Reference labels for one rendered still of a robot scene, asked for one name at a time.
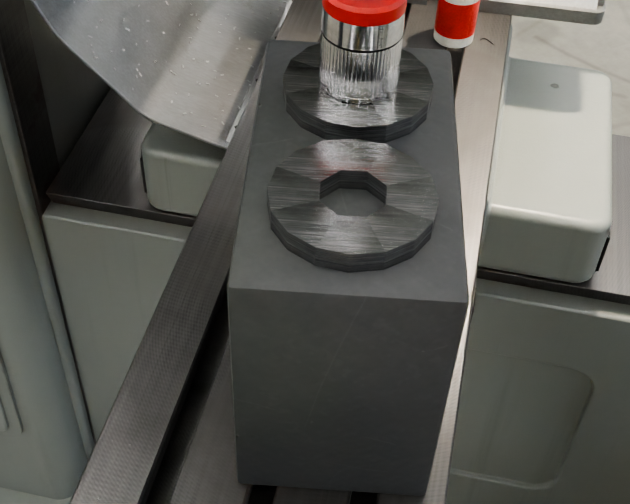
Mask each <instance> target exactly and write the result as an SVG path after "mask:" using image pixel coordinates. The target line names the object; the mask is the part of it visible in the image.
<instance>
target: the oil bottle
mask: <svg viewBox="0 0 630 504"><path fill-rule="evenodd" d="M479 4H480V0H438V5H437V12H436V19H435V26H434V35H433V36H434V39H435V40H436V41H437V42H438V43H439V44H440V45H442V46H445V47H448V48H454V49H457V48H463V47H466V46H468V45H470V44H471V43H472V41H473V37H474V32H475V27H476V21H477V15H478V10H479Z"/></svg>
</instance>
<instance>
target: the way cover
mask: <svg viewBox="0 0 630 504"><path fill-rule="evenodd" d="M30 1H31V3H32V4H33V5H34V7H35V8H36V10H37V11H38V13H39V14H40V16H41V17H42V18H43V20H44V21H45V23H46V24H47V26H48V27H49V28H50V30H51V31H52V32H53V34H54V35H55V36H56V37H57V38H58V39H59V41H60V42H61V43H62V44H63V45H64V46H65V47H67V48H68V49H69V50H70V51H71V52H72V53H73V54H74V55H75V56H76V57H77V58H79V59H80V60H81V61H82V62H83V63H84V64H85V65H86V66H87V67H89V68H90V69H91V70H92V71H93V72H94V73H95V74H96V75H97V76H98V77H100V78H101V79H102V80H103V81H104V82H105V83H106V84H107V85H108V86H109V87H111V88H112V89H113V90H114V91H115V92H116V93H117V94H118V95H119V96H121V97H122V98H123V99H124V100H125V101H126V102H127V103H128V104H129V105H130V106H132V107H133V108H134V109H135V110H136V111H137V112H138V113H139V114H141V115H142V116H144V117H145V118H147V119H148V120H150V121H152V122H154V123H156V124H158V125H161V126H163V127H166V128H169V129H171V130H174V131H177V132H179V133H182V134H184V135H187V136H190V137H192V138H195V139H198V140H200V141H203V142H206V143H208V144H211V145H214V146H216V147H219V148H221V149H224V150H227V147H228V145H229V143H230V141H231V138H232V136H233V134H234V132H235V129H236V127H237V125H238V123H239V120H240V118H241V116H242V114H243V112H244V109H245V107H246V105H247V103H248V100H249V98H250V96H251V94H252V91H253V89H254V87H255V85H256V82H257V80H258V78H259V76H260V73H261V71H262V69H263V65H264V59H265V54H266V48H267V44H268V42H269V41H270V40H276V37H277V35H278V33H279V31H280V28H281V26H282V24H283V22H284V19H285V17H286V15H287V13H288V10H289V8H290V6H291V4H292V1H293V0H89V2H88V1H86V0H30ZM74 1H75V3H74ZM165 1H167V2H168V5H167V4H166V2H165ZM284 2H286V3H284ZM190 3H191V4H192V5H190ZM138 5H140V6H139V7H138ZM279 6H282V7H279ZM276 9H278V10H276ZM251 12H254V13H251ZM270 12H272V14H270ZM196 13H197V17H196V16H195V15H196ZM190 14H193V15H192V16H190ZM227 14H229V15H227ZM278 15H279V17H278ZM267 17H268V20H267V19H266V18H267ZM123 18H125V20H124V21H123ZM225 18H226V20H225ZM101 19H103V20H102V21H101V22H100V21H99V20H101ZM198 19H199V20H200V21H199V20H198ZM147 20H149V21H147ZM179 24H180V27H179ZM220 24H222V25H220ZM96 26H98V28H96ZM197 27H198V28H199V29H197ZM233 27H236V28H235V30H233ZM126 28H128V29H130V31H128V30H126ZM218 31H219V32H221V33H219V32H218ZM163 32H165V34H163ZM255 32H256V33H255ZM88 35H89V36H91V37H92V38H91V37H88ZM188 37H192V38H188ZM239 37H240V40H239ZM147 40H148V41H147ZM146 41H147V42H146ZM190 41H191V44H190ZM136 43H137V45H136ZM91 44H92V45H93V46H90V45H91ZM236 48H238V49H236ZM248 48H251V50H250V49H248ZM123 49H125V51H123ZM110 50H111V51H113V52H110ZM93 51H94V54H93ZM94 56H95V57H98V59H97V58H94ZM251 57H252V58H251ZM193 58H195V59H194V60H193ZM154 60H157V62H156V64H155V63H154ZM206 60H207V61H209V63H208V62H206ZM166 61H167V62H166ZM138 64H140V65H138ZM182 64H183V65H184V68H182ZM251 65H252V66H254V68H253V67H251ZM114 67H115V69H116V70H114ZM137 68H138V71H137V70H136V69H137ZM170 70H172V71H173V72H174V73H175V74H176V75H175V74H173V72H170ZM214 70H215V71H214ZM216 71H217V72H216ZM139 72H140V73H141V75H142V76H140V75H139ZM220 74H224V76H221V75H220ZM136 75H137V76H138V78H136ZM215 77H216V78H215ZM214 78H215V79H214ZM247 80H249V81H250V82H248V81H247ZM196 81H197V82H198V83H196ZM199 83H201V84H199ZM206 83H209V84H210V85H208V84H206ZM249 84H251V85H250V86H249ZM132 88H134V89H133V90H132ZM233 90H235V91H233ZM175 93H177V94H175ZM189 93H190V94H189ZM188 94H189V97H188ZM228 94H231V95H228ZM215 95H217V96H218V97H216V96H215ZM171 100H172V101H173V102H172V104H171ZM238 106H239V107H240V108H241V109H239V108H238ZM222 110H224V111H223V112H222ZM185 112H186V113H187V114H185V115H183V113H185ZM190 112H193V113H192V114H191V113H190ZM214 118H216V119H214ZM221 122H223V123H224V124H225V125H223V124H222V123H221ZM201 125H203V126H206V127H202V126H201Z"/></svg>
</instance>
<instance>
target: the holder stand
mask: <svg viewBox="0 0 630 504"><path fill-rule="evenodd" d="M319 64H320V42H305V41H288V40H270V41H269V42H268V44H267V48H266V54H265V59H264V65H263V71H262V77H261V83H260V89H259V95H258V101H257V107H256V113H255V119H254V125H253V131H252V137H251V143H250V149H249V155H248V161H247V167H246V173H245V179H244V185H243V191H242V197H241V203H240V209H239V215H238V221H237V227H236V233H235V239H234V245H233V251H232V257H231V263H230V269H229V275H228V281H227V305H228V323H229V342H230V361H231V379H232V398H233V417H234V435H235V454H236V473H237V479H238V482H240V483H242V484H254V485H269V486H283V487H298V488H312V489H327V490H341V491H356V492H371V493H385V494H400V495H414V496H422V495H425V494H426V491H427V488H428V484H429V479H430V475H431V470H432V466H433V461H434V457H435V453H436V448H437V444H438V439H439V435H440V430H441V426H442V421H443V417H444V412H445V408H446V404H447V399H448V395H449V390H450V386H451V381H452V377H453V372H454V368H455V363H456V359H457V354H458V350H459V346H460V341H461V337H462V332H463V328H464V323H465V319H466V314H467V310H468V305H469V293H468V280H467V266H466V252H465V238H464V224H463V210H462V196H461V183H460V169H459V155H458V141H457V127H456V113H455V99H454V86H453V72H452V58H451V54H450V52H449V51H447V50H439V49H422V48H405V47H402V50H401V59H400V68H399V76H398V85H397V88H396V89H395V91H394V92H393V93H392V94H391V95H390V96H388V97H386V98H384V99H382V100H379V101H376V102H372V103H350V102H346V101H342V100H339V99H337V98H335V97H333V96H331V95H330V94H328V93H327V92H326V91H325V90H324V89H323V88H322V86H321V85H320V82H319Z"/></svg>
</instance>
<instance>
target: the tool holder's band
mask: <svg viewBox="0 0 630 504"><path fill-rule="evenodd" d="M322 5H323V7H324V9H325V11H326V12H327V13H328V14H329V15H330V16H332V17H333V18H335V19H337V20H339V21H341V22H344V23H347V24H351V25H357V26H379V25H384V24H388V23H390V22H393V21H395V20H397V19H398V18H400V17H401V16H402V15H403V14H404V12H405V10H406V6H407V0H322Z"/></svg>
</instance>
